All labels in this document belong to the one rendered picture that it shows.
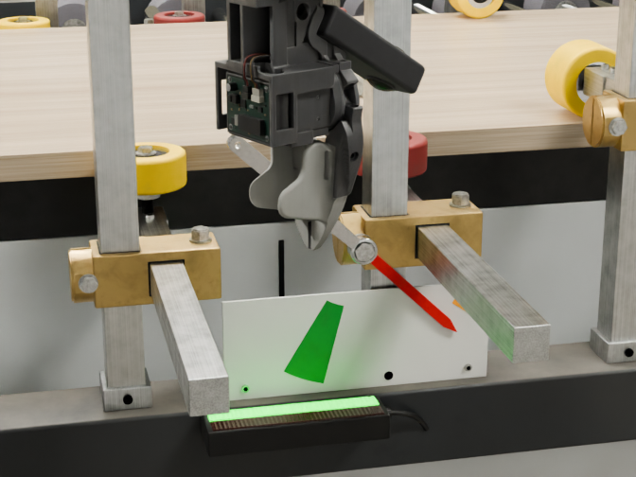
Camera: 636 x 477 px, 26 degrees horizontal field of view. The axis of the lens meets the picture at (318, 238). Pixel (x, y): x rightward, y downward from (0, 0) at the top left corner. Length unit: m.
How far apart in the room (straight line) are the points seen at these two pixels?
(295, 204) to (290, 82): 0.10
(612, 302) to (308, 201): 0.46
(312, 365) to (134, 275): 0.19
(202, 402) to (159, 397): 0.31
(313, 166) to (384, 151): 0.24
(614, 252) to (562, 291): 0.25
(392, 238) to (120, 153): 0.26
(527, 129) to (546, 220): 0.13
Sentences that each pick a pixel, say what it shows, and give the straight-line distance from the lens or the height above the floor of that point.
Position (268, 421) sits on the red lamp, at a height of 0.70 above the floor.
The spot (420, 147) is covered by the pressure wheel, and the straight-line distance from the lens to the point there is 1.40.
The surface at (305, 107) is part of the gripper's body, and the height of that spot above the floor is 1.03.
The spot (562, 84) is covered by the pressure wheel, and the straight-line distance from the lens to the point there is 1.53.
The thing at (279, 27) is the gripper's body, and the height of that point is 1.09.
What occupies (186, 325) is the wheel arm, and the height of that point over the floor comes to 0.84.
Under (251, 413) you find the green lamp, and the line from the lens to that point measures 1.28.
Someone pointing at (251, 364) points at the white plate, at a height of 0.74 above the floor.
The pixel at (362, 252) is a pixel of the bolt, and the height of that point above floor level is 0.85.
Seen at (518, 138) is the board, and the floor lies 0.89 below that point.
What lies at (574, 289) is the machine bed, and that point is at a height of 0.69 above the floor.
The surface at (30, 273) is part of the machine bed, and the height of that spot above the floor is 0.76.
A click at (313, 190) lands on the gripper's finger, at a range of 1.04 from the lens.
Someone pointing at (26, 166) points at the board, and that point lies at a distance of 1.42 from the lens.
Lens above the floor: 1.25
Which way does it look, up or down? 18 degrees down
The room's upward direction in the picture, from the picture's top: straight up
